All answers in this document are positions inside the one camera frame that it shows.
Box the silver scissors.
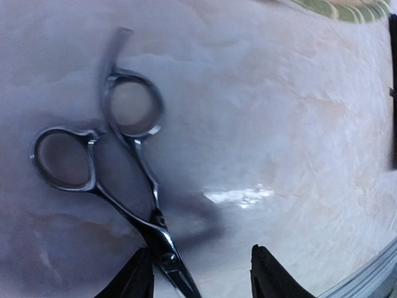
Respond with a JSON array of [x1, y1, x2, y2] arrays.
[[29, 27, 202, 298]]

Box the woven bamboo tray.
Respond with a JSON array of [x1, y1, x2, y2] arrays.
[[257, 0, 393, 24]]

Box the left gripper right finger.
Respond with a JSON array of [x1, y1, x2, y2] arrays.
[[250, 245, 314, 298]]

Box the black zippered tool case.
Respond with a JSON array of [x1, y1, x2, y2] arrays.
[[388, 13, 396, 169]]

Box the front aluminium rail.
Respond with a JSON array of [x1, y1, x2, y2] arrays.
[[320, 240, 396, 298]]

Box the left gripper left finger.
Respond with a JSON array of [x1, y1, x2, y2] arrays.
[[95, 248, 154, 298]]

